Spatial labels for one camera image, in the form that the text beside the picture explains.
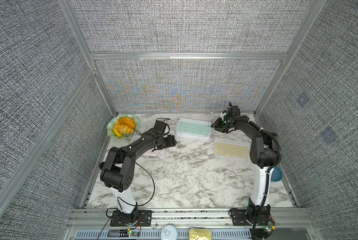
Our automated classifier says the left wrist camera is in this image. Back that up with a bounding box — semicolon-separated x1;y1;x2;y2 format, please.
152;118;171;136

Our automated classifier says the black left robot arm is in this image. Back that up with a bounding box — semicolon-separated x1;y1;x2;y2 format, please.
100;132;177;215

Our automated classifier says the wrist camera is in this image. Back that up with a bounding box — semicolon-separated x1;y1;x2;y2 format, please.
221;102;241;121
152;118;171;136

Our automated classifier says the pink keyboard back left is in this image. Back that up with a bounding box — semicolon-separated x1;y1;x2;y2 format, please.
130;136;165;157

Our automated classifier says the orange bread pastry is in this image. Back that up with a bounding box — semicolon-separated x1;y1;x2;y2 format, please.
113;117;136;138

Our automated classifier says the yellow keyboard mid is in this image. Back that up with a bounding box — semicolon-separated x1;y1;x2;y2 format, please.
214;138;251;160

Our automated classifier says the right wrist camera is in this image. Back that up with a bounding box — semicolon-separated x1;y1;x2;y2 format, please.
221;102;241;121

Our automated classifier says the aluminium front rail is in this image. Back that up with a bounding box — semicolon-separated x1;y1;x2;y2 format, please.
62;208;324;240

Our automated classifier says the blue bowl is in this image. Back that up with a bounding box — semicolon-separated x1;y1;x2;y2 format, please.
271;166;283;182

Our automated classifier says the green leaf-shaped plate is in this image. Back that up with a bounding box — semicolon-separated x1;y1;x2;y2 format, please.
106;115;139;139

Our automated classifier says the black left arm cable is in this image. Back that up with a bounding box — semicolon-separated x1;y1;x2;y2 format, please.
96;161;156;240

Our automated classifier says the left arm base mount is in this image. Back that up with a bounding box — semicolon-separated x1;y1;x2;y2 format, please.
110;210;153;228

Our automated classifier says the green keyboard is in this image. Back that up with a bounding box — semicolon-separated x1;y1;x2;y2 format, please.
175;118;212;140

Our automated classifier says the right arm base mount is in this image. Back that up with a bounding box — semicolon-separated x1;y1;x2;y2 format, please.
228;205;275;240

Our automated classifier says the gold metal tin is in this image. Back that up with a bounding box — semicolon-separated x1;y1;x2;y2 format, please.
189;229;212;240

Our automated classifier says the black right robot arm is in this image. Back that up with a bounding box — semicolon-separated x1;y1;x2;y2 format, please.
212;112;282;225

